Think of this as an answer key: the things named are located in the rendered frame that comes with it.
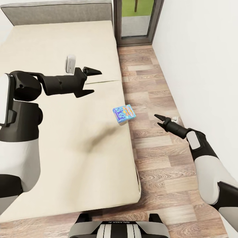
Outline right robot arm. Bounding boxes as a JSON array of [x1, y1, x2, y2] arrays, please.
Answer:
[[154, 114, 238, 232]]

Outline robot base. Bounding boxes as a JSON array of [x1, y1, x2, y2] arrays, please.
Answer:
[[68, 213, 170, 238]]

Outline board game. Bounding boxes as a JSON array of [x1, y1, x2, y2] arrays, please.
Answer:
[[112, 104, 136, 123]]

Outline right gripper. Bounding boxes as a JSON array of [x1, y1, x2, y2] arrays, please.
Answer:
[[154, 114, 181, 135]]

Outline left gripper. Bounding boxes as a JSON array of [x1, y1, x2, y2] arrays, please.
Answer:
[[56, 66, 102, 98]]

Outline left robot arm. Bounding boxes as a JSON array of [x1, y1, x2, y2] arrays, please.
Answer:
[[0, 54, 102, 216]]

